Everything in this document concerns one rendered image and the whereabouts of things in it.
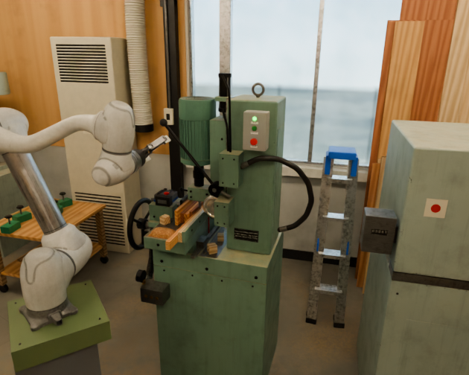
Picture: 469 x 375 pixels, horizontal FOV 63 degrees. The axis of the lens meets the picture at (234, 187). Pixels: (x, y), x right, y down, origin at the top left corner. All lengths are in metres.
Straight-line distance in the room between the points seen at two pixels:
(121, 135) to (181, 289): 0.93
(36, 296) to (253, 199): 0.97
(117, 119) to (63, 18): 2.44
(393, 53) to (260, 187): 1.53
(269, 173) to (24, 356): 1.18
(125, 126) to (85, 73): 1.96
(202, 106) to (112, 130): 0.55
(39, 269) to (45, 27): 2.55
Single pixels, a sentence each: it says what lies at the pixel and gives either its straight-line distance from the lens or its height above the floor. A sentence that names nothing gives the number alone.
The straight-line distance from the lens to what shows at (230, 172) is 1.65.
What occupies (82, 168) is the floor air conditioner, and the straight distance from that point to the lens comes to 3.48.
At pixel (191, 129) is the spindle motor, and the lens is 1.79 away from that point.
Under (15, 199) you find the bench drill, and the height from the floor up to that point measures 0.46.
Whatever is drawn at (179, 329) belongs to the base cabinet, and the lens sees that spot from 2.15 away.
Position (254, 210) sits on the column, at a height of 1.02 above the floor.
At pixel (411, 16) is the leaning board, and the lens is 2.99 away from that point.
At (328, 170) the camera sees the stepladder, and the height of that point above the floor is 1.04.
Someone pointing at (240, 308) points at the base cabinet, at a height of 0.55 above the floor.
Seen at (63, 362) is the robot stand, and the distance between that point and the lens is 1.81.
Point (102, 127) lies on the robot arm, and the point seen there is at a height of 1.47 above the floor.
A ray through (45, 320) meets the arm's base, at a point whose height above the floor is 0.71.
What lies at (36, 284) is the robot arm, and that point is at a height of 0.87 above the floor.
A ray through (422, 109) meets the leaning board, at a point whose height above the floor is 1.35.
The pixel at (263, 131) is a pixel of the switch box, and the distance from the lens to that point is 1.59.
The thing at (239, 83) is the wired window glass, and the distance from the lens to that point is 3.17.
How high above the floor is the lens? 1.72
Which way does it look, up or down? 20 degrees down
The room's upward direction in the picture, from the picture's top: 1 degrees clockwise
